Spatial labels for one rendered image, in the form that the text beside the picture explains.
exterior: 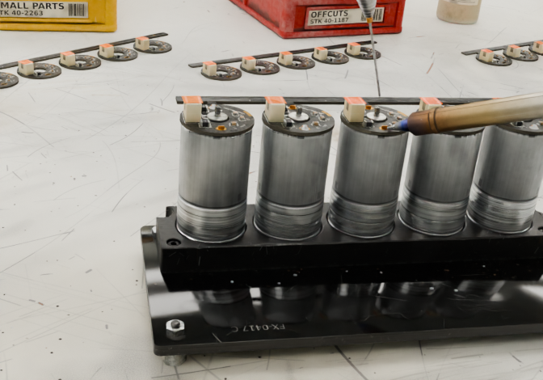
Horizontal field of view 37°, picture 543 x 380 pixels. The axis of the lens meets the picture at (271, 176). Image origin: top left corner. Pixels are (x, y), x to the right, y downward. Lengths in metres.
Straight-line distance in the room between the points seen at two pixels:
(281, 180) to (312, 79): 0.23
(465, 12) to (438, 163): 0.39
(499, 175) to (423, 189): 0.03
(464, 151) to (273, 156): 0.07
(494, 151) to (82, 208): 0.17
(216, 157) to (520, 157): 0.11
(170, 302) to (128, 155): 0.13
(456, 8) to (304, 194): 0.41
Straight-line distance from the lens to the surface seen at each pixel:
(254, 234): 0.29
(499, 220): 0.32
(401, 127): 0.28
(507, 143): 0.30
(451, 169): 0.29
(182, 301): 0.27
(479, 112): 0.26
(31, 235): 0.33
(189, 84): 0.48
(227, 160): 0.27
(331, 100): 0.30
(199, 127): 0.27
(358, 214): 0.29
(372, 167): 0.28
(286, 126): 0.27
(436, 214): 0.30
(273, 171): 0.28
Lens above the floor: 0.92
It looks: 26 degrees down
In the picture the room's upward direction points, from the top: 5 degrees clockwise
